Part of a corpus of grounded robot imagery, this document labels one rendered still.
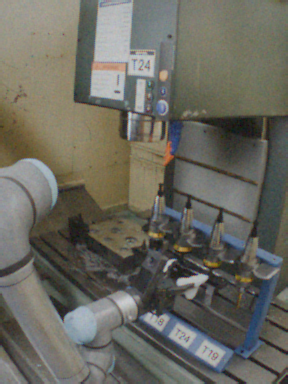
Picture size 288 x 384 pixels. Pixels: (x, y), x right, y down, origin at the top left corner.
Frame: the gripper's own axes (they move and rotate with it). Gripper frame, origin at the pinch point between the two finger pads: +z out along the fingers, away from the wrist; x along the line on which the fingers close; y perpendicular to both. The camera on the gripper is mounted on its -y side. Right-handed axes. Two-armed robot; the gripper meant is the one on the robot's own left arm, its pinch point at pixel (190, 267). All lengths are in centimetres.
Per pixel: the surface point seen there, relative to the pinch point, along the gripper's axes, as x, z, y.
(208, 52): -10, 14, -52
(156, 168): -117, 102, 24
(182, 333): -0.5, 1.3, 25.1
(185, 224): -10.1, 8.4, -5.6
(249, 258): 12.0, 8.3, -4.4
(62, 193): -142, 46, 36
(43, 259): -73, -5, 32
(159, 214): -20.5, 8.8, -4.7
